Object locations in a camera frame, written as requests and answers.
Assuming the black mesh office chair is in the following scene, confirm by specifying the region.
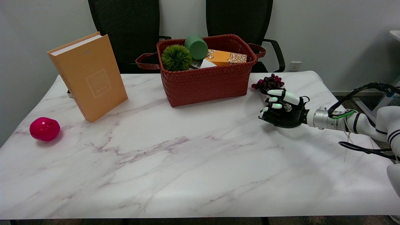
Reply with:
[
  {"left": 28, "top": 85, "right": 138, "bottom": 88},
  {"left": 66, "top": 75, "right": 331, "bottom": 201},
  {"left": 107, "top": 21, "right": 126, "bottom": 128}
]
[
  {"left": 88, "top": 0, "right": 172, "bottom": 74},
  {"left": 206, "top": 0, "right": 286, "bottom": 73}
]

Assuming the purple grape bunch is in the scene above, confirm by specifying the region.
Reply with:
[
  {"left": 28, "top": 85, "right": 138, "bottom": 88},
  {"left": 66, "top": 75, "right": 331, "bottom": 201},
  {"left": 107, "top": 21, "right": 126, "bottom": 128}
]
[{"left": 251, "top": 73, "right": 285, "bottom": 91}]

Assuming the orange hardcover book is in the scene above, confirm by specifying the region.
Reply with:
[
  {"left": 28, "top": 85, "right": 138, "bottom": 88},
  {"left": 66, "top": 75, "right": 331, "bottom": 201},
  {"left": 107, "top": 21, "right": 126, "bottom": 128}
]
[{"left": 47, "top": 32, "right": 128, "bottom": 123}]

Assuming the orange popcorn box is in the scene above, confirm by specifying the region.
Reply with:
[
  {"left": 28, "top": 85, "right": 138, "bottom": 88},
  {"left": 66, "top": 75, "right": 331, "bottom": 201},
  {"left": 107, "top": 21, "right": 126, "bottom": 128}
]
[{"left": 205, "top": 49, "right": 248, "bottom": 67}]

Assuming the magenta plastic ball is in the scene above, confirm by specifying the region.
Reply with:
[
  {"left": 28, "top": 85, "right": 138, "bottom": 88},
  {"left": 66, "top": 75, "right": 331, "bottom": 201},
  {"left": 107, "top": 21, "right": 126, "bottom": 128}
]
[{"left": 29, "top": 117, "right": 61, "bottom": 142}]

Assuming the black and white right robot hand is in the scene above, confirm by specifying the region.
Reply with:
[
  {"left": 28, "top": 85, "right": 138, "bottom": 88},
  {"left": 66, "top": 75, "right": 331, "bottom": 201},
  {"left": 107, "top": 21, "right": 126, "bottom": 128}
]
[{"left": 259, "top": 89, "right": 309, "bottom": 129}]

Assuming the black braided cable with green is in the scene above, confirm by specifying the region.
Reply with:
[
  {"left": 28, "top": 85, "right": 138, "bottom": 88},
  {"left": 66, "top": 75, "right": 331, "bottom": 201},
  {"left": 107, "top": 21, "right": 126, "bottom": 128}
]
[{"left": 327, "top": 82, "right": 400, "bottom": 119}]

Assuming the green cup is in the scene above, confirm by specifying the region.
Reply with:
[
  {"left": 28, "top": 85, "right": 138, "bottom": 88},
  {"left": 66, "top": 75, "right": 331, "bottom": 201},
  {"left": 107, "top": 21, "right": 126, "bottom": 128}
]
[{"left": 184, "top": 35, "right": 209, "bottom": 61}]

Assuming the white box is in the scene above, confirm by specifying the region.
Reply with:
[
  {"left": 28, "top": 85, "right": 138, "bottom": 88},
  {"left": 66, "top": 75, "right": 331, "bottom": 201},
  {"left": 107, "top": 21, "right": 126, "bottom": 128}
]
[{"left": 199, "top": 59, "right": 218, "bottom": 69}]

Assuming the green spiky ball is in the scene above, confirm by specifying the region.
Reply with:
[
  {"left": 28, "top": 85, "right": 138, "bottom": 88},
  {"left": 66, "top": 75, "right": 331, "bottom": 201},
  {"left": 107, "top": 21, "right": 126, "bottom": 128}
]
[{"left": 162, "top": 44, "right": 193, "bottom": 72}]

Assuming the red woven basket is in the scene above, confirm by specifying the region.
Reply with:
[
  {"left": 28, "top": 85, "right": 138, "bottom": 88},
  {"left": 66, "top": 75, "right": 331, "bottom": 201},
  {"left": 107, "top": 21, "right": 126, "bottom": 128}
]
[{"left": 135, "top": 34, "right": 267, "bottom": 108}]

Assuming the white desk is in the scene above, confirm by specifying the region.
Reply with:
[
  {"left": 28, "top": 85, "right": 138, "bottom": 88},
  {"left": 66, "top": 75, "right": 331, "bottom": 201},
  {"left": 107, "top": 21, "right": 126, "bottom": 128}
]
[{"left": 353, "top": 30, "right": 400, "bottom": 124}]

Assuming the thin black cable loop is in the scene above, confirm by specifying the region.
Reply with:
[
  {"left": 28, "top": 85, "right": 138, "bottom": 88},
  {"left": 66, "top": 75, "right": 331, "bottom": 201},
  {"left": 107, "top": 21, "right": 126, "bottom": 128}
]
[{"left": 338, "top": 141, "right": 400, "bottom": 162}]

